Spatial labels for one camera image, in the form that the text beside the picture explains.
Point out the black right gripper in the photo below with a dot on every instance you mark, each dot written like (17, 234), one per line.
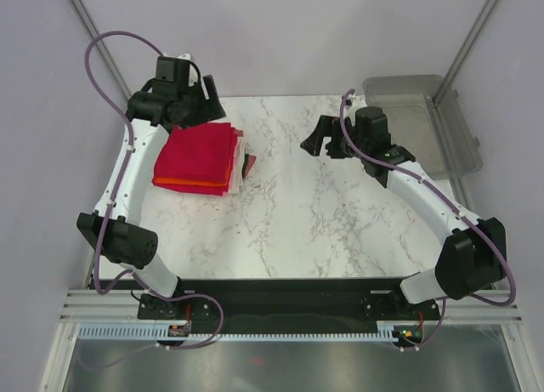
(325, 126)

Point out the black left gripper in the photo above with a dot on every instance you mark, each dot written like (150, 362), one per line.
(213, 108)

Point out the crimson red t shirt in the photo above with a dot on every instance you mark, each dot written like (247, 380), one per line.
(212, 139)

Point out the pink white shirts stack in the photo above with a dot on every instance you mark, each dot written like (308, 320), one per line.
(242, 163)

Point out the orange t shirt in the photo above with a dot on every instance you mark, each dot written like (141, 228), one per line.
(209, 171)

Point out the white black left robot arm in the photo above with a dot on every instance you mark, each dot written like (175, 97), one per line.
(121, 247)

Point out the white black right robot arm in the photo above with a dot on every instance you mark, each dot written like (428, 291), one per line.
(473, 252)

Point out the clear grey plastic bin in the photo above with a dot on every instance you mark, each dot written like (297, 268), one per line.
(434, 131)

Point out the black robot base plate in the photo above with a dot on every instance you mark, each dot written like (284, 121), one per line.
(293, 305)

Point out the left aluminium frame post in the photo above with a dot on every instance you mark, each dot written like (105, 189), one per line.
(101, 56)

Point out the aluminium frame post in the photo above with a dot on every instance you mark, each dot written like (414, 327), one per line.
(101, 56)
(468, 44)

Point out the right aluminium frame post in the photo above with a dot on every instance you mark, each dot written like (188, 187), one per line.
(468, 44)

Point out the white slotted cable duct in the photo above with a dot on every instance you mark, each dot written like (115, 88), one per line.
(169, 333)

